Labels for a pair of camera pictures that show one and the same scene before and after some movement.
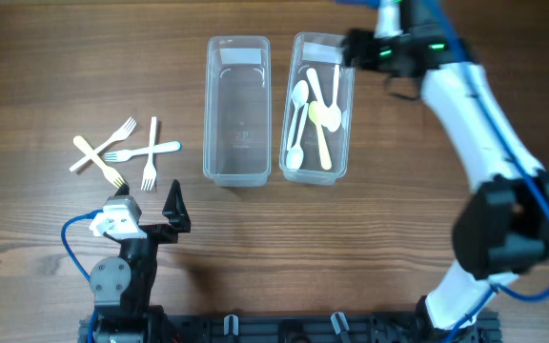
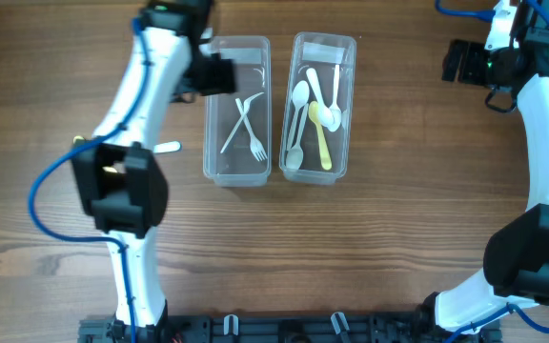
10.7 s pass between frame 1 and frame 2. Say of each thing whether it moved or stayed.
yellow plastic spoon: stayed
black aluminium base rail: stayed
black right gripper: moved
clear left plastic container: stayed
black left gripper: moved
